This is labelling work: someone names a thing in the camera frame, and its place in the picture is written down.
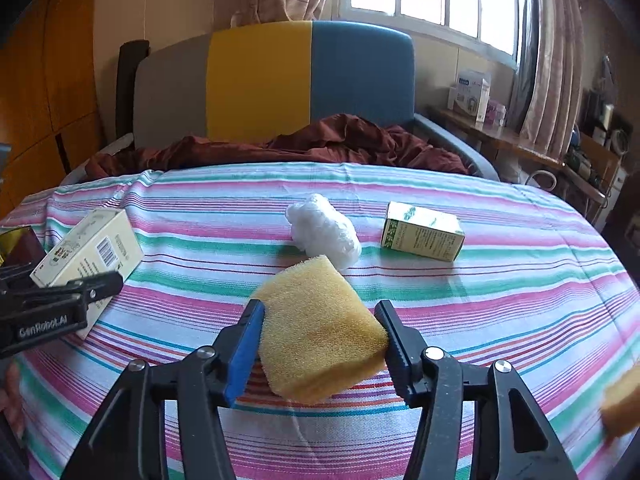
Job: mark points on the dark red blanket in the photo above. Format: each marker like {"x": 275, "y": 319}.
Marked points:
{"x": 350, "y": 142}

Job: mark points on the green and white carton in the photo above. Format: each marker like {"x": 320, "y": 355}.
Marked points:
{"x": 422, "y": 232}

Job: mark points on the dark bed post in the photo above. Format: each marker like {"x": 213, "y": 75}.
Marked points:
{"x": 131, "y": 85}

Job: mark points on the pale yellow sponge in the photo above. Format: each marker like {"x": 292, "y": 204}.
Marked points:
{"x": 320, "y": 330}

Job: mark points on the white cardboard box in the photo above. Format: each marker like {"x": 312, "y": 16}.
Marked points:
{"x": 95, "y": 245}

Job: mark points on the white plastic wad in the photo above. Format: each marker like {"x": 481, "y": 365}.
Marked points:
{"x": 325, "y": 230}

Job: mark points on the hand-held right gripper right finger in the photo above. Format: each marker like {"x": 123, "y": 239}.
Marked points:
{"x": 400, "y": 360}

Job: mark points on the orange yellow sponge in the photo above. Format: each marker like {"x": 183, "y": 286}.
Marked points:
{"x": 622, "y": 405}

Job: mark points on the brown cardboard box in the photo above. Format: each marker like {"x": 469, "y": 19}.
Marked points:
{"x": 20, "y": 250}

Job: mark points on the cluttered shelf unit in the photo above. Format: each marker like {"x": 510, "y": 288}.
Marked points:
{"x": 597, "y": 145}

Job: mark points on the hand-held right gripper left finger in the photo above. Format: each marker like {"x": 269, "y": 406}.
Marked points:
{"x": 245, "y": 355}

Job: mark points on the person's left hand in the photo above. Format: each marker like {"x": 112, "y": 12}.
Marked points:
{"x": 11, "y": 397}

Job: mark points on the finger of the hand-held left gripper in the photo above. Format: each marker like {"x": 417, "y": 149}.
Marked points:
{"x": 15, "y": 275}
{"x": 85, "y": 290}

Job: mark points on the orange wooden wardrobe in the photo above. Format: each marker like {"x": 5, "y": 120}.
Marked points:
{"x": 45, "y": 85}

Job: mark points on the white printed box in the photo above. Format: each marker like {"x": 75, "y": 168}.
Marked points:
{"x": 470, "y": 95}

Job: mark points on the small pink box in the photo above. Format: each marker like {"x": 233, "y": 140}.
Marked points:
{"x": 496, "y": 112}

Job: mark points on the wooden side table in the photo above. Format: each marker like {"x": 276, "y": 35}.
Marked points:
{"x": 500, "y": 140}

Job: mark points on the colourful chair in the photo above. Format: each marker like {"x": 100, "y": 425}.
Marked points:
{"x": 260, "y": 85}

